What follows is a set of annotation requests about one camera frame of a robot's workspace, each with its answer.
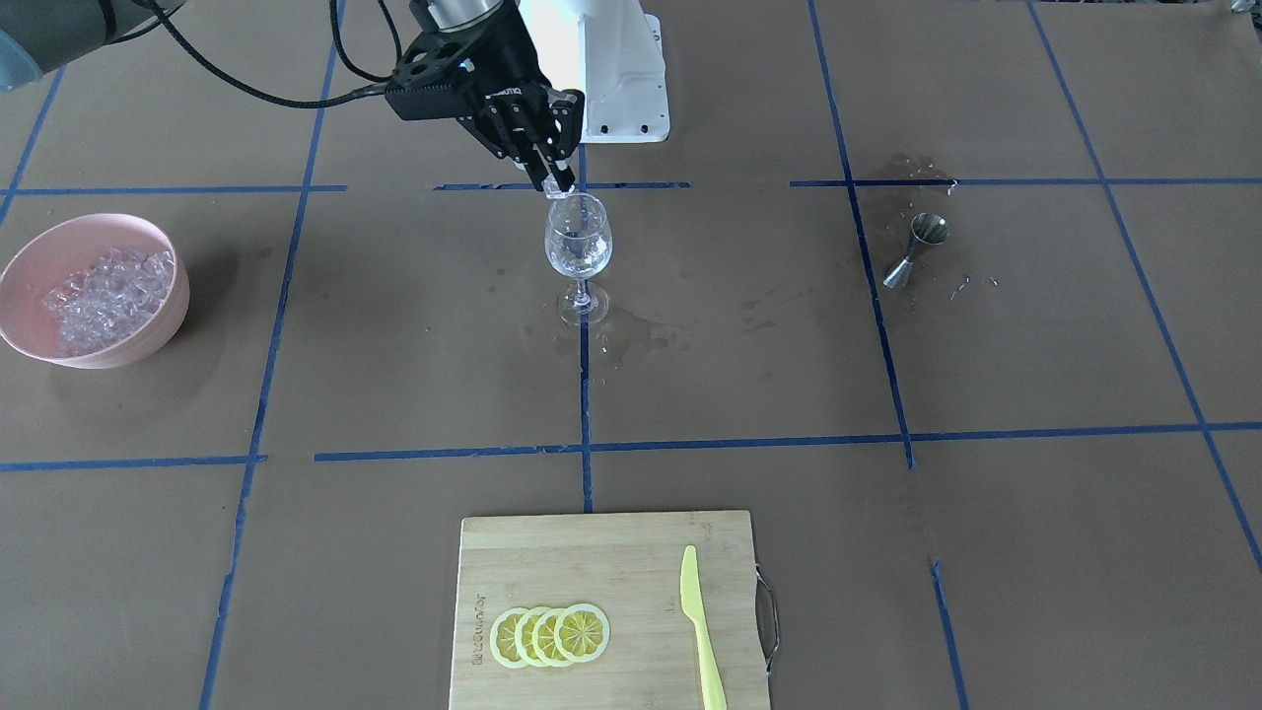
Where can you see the bamboo cutting board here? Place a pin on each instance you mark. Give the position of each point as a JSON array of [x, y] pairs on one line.
[[627, 564]]

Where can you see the pile of ice cubes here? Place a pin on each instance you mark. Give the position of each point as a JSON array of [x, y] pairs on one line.
[[99, 306]]

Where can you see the lemon slice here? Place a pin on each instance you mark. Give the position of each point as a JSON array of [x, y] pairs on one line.
[[524, 636], [546, 639], [504, 647], [582, 633]]

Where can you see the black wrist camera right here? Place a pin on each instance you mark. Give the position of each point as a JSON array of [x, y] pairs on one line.
[[429, 81]]

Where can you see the clear ice cube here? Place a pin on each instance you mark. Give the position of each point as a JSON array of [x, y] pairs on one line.
[[552, 189]]

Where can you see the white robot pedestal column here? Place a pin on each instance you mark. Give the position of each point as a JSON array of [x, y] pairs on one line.
[[612, 52]]

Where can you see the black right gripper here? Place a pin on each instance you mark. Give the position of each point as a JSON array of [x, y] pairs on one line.
[[500, 61]]

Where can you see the steel jigger measuring cup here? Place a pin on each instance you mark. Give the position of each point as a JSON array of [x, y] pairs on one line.
[[926, 231]]

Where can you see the clear wine glass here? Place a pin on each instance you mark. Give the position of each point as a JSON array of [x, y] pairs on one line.
[[578, 241]]

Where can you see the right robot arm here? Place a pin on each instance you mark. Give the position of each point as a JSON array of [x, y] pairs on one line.
[[40, 36]]

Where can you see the pink bowl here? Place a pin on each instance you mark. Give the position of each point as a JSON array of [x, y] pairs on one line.
[[71, 246]]

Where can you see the yellow plastic knife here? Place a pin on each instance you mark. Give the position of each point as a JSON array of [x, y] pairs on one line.
[[692, 606]]

